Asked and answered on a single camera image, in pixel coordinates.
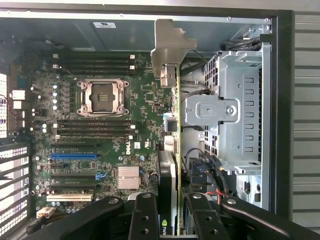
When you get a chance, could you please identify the silver chipset heat sink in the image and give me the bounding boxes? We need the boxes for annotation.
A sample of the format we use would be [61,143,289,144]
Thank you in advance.
[117,165,140,190]

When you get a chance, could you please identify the long black expansion slot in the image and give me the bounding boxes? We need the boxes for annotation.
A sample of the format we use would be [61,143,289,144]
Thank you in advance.
[51,183,98,190]
[51,142,99,149]
[51,173,98,180]

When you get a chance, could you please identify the white expansion slot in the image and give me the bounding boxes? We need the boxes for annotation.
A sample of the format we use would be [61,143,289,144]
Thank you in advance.
[46,193,94,203]

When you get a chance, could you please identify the blue expansion slot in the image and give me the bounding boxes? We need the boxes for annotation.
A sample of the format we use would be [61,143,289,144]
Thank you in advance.
[50,152,99,161]

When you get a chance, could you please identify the green motherboard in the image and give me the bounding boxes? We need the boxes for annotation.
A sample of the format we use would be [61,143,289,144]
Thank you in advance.
[7,51,181,221]

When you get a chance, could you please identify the white power connector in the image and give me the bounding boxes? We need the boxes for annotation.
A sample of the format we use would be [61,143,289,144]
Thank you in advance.
[36,206,55,219]

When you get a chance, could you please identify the metal CPU socket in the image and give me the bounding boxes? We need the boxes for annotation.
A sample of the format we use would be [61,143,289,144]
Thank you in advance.
[76,78,131,118]

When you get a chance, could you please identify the metal disk bay cage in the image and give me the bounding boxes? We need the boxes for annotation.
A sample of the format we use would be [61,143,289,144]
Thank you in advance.
[183,50,273,176]

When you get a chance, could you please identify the black open PC case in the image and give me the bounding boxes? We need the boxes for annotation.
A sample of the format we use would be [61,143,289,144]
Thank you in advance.
[0,0,295,240]

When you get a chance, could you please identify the red black twisted wire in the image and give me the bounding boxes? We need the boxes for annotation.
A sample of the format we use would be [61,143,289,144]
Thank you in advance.
[0,94,16,116]

